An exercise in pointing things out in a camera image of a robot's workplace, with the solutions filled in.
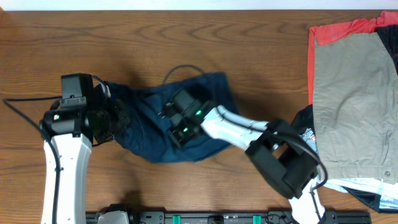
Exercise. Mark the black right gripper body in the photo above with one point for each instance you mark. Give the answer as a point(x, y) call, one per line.
point(171, 121)

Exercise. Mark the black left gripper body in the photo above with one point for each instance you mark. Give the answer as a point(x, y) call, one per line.
point(109, 116)

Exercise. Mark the dark blue denim shorts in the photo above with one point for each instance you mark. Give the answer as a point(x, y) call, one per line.
point(147, 134)

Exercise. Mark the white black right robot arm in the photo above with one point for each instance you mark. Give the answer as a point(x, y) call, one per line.
point(281, 156)

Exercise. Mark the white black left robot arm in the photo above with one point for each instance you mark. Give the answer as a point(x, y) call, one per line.
point(73, 130)

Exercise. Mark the black garment with printed label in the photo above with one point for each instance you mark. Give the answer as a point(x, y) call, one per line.
point(304, 125)

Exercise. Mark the red orange t-shirt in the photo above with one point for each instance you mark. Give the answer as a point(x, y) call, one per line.
point(330, 33)

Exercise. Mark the khaki grey shorts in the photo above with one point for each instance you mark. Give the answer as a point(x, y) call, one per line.
point(355, 108)

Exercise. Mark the light blue garment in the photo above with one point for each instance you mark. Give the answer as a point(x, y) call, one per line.
point(374, 193)

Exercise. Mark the black lace garment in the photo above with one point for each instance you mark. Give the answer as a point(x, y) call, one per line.
point(389, 37)

